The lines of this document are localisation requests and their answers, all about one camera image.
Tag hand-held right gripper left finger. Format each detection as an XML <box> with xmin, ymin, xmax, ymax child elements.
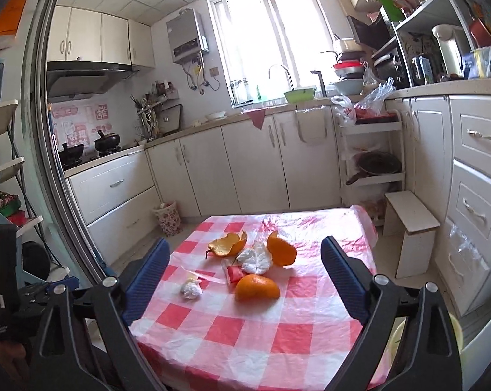
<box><xmin>37</xmin><ymin>237</ymin><xmax>171</xmax><ymax>391</ymax></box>

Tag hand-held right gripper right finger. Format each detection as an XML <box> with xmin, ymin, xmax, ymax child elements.
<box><xmin>321</xmin><ymin>235</ymin><xmax>462</xmax><ymax>391</ymax></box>

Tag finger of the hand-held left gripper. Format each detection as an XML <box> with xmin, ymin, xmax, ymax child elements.
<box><xmin>19</xmin><ymin>276</ymin><xmax>80</xmax><ymax>308</ymax></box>

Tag small white tissue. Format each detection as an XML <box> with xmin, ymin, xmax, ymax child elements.
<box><xmin>180</xmin><ymin>277</ymin><xmax>203</xmax><ymax>300</ymax></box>

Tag clear plastic wrapper strip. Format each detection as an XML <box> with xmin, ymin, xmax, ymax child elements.
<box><xmin>180</xmin><ymin>267</ymin><xmax>226</xmax><ymax>284</ymax></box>

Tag red wrapper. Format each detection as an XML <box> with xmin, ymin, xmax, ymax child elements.
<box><xmin>223</xmin><ymin>264</ymin><xmax>245</xmax><ymax>286</ymax></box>

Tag yellowish orange peel with stem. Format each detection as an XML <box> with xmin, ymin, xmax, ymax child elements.
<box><xmin>206</xmin><ymin>230</ymin><xmax>248</xmax><ymax>259</ymax></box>

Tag yellow plastic bin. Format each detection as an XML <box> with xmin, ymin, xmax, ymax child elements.
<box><xmin>386</xmin><ymin>313</ymin><xmax>464</xmax><ymax>379</ymax></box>

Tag person's left hand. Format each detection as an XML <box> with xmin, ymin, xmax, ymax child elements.
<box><xmin>0</xmin><ymin>339</ymin><xmax>29</xmax><ymax>379</ymax></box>

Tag black shoe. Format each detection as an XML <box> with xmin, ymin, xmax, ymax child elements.
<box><xmin>22</xmin><ymin>241</ymin><xmax>51</xmax><ymax>282</ymax></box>

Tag green slipper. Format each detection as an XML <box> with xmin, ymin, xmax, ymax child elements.
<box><xmin>0</xmin><ymin>191</ymin><xmax>23</xmax><ymax>216</ymax></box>

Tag floral waste bin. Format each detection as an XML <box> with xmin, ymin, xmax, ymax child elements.
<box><xmin>152</xmin><ymin>200</ymin><xmax>183</xmax><ymax>237</ymax></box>

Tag white step stool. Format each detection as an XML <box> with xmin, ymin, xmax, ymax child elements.
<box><xmin>383</xmin><ymin>191</ymin><xmax>441</xmax><ymax>280</ymax></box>

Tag red checked plastic tablecloth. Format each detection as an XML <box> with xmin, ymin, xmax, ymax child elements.
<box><xmin>129</xmin><ymin>205</ymin><xmax>378</xmax><ymax>391</ymax></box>

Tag dark frying pan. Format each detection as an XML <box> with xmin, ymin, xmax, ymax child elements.
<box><xmin>345</xmin><ymin>152</ymin><xmax>403</xmax><ymax>186</ymax></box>

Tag gas stove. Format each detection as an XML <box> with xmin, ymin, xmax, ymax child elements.
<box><xmin>62</xmin><ymin>147</ymin><xmax>136</xmax><ymax>169</ymax></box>

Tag black wok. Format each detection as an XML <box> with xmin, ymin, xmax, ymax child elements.
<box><xmin>60</xmin><ymin>142</ymin><xmax>85</xmax><ymax>164</ymax></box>

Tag white storage trolley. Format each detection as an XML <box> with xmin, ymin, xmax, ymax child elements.
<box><xmin>337</xmin><ymin>110</ymin><xmax>407</xmax><ymax>212</ymax></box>

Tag black clay pot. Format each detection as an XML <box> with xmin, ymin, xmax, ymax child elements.
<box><xmin>94</xmin><ymin>129</ymin><xmax>122</xmax><ymax>153</ymax></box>

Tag white base cabinets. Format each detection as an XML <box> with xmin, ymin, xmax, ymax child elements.
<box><xmin>64</xmin><ymin>102</ymin><xmax>344</xmax><ymax>265</ymax></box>

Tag white bag with red print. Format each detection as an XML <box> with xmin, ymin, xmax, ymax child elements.
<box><xmin>331</xmin><ymin>95</ymin><xmax>357</xmax><ymax>127</ymax></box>

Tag white drawer cabinets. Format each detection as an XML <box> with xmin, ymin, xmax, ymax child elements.
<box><xmin>386</xmin><ymin>94</ymin><xmax>491</xmax><ymax>318</ymax></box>

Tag pink hanging cloth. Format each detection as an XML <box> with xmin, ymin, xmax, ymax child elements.
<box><xmin>245</xmin><ymin>108</ymin><xmax>268</xmax><ymax>130</ymax></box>

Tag clear plastic bag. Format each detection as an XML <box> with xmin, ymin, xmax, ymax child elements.
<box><xmin>357</xmin><ymin>77</ymin><xmax>395</xmax><ymax>117</ymax></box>

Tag green basin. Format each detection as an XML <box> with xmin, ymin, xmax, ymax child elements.
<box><xmin>284</xmin><ymin>87</ymin><xmax>316</xmax><ymax>103</ymax></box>

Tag black faucet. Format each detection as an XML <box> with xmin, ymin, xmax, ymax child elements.
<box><xmin>310</xmin><ymin>70</ymin><xmax>327</xmax><ymax>97</ymax></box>

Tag range hood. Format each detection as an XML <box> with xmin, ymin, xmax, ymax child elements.
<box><xmin>46</xmin><ymin>61</ymin><xmax>134</xmax><ymax>98</ymax></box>

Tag stack of bowls and basins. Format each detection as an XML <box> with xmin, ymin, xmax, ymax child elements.
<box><xmin>333</xmin><ymin>36</ymin><xmax>366</xmax><ymax>94</ymax></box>

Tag silver faucet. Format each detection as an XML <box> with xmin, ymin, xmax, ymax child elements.
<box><xmin>268</xmin><ymin>64</ymin><xmax>293</xmax><ymax>98</ymax></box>

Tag dark kettle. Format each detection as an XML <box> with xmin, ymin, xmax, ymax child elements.
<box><xmin>410</xmin><ymin>54</ymin><xmax>435</xmax><ymax>87</ymax></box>

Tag grey water heater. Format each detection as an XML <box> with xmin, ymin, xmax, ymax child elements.
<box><xmin>166</xmin><ymin>8</ymin><xmax>209</xmax><ymax>65</ymax></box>

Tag kitchen window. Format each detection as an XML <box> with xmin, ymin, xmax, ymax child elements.
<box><xmin>207</xmin><ymin>0</ymin><xmax>352</xmax><ymax>109</ymax></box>

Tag blue bag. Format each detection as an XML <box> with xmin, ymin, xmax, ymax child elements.
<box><xmin>461</xmin><ymin>52</ymin><xmax>480</xmax><ymax>80</ymax></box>

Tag black flat panel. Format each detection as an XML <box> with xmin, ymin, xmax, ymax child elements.
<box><xmin>347</xmin><ymin>15</ymin><xmax>393</xmax><ymax>45</ymax></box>

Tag white thermos pot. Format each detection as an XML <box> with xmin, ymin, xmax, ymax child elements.
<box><xmin>432</xmin><ymin>24</ymin><xmax>472</xmax><ymax>78</ymax></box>

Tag silver foil bag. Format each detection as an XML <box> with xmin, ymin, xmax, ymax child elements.
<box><xmin>473</xmin><ymin>46</ymin><xmax>491</xmax><ymax>79</ymax></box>

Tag green cutting board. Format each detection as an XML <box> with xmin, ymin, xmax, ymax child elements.
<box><xmin>379</xmin><ymin>0</ymin><xmax>405</xmax><ymax>23</ymax></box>

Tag white countertop shelf rack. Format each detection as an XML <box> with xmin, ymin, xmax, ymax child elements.
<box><xmin>386</xmin><ymin>0</ymin><xmax>491</xmax><ymax>88</ymax></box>

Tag red patterned wall stickers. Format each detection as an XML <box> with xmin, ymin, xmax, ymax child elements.
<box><xmin>50</xmin><ymin>104</ymin><xmax>109</xmax><ymax>147</ymax></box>

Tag wall utensil shelf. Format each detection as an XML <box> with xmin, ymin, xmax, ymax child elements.
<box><xmin>130</xmin><ymin>80</ymin><xmax>179</xmax><ymax>110</ymax></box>

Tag metal sliding door frame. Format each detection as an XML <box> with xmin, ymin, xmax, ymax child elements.
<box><xmin>27</xmin><ymin>0</ymin><xmax>108</xmax><ymax>282</ymax></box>

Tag white wall cabinets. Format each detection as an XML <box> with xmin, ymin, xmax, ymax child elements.
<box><xmin>46</xmin><ymin>5</ymin><xmax>156</xmax><ymax>70</ymax></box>

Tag orange wall notice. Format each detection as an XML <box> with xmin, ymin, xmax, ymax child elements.
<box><xmin>0</xmin><ymin>0</ymin><xmax>29</xmax><ymax>51</ymax></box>

